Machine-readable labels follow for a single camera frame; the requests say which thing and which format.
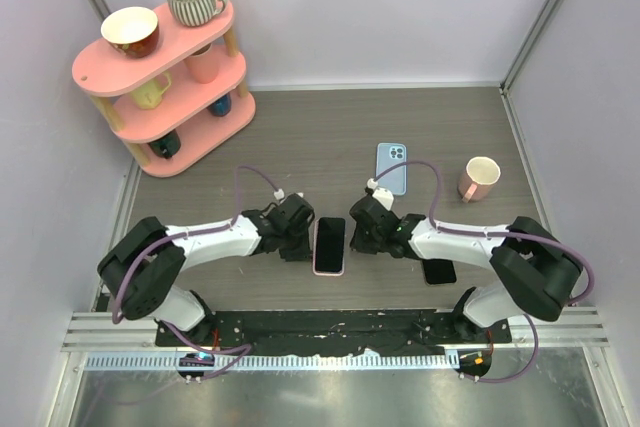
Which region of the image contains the pink phone case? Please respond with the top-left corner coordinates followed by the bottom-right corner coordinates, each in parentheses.
top-left (312, 217), bottom-right (347, 278)

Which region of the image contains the black phone gold edge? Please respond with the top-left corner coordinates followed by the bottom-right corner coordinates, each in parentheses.
top-left (421, 259), bottom-right (457, 285)

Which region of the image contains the light blue phone case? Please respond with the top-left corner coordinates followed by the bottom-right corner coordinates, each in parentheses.
top-left (374, 142), bottom-right (408, 198)

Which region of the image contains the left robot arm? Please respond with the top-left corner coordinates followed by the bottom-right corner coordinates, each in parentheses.
top-left (97, 193), bottom-right (315, 346)

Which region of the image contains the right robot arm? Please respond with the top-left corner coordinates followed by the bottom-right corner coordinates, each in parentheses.
top-left (349, 193), bottom-right (586, 342)

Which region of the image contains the pink mug on table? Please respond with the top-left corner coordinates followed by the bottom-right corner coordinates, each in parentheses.
top-left (457, 156), bottom-right (501, 203)

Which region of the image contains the blue cup on shelf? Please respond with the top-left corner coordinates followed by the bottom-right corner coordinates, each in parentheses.
top-left (207, 93), bottom-right (232, 117)

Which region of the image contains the black cup on shelf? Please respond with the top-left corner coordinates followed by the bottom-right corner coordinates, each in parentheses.
top-left (148, 130), bottom-right (181, 159)

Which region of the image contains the pink three-tier shelf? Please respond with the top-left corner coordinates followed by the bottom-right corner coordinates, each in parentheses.
top-left (72, 4), bottom-right (256, 178)

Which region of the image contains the pink cup on shelf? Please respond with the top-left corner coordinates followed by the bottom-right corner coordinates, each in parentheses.
top-left (184, 44), bottom-right (219, 84)

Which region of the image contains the yellow mug on shelf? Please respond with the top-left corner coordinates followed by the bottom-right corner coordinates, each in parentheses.
top-left (130, 71), bottom-right (172, 110)

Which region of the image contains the red white bowl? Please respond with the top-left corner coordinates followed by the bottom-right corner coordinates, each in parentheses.
top-left (100, 6), bottom-right (160, 59)

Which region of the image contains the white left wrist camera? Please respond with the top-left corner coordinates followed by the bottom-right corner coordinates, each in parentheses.
top-left (273, 188), bottom-right (304, 202)

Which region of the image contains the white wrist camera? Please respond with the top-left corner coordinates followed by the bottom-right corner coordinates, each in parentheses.
top-left (366, 178), bottom-right (394, 211)
top-left (273, 188), bottom-right (304, 202)

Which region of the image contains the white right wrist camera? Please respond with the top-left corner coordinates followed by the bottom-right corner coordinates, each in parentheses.
top-left (366, 178), bottom-right (394, 211)

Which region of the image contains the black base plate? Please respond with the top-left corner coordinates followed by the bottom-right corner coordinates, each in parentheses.
top-left (182, 309), bottom-right (512, 357)

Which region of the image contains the white slotted cable duct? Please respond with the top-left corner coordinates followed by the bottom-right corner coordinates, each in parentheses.
top-left (85, 349), bottom-right (459, 372)

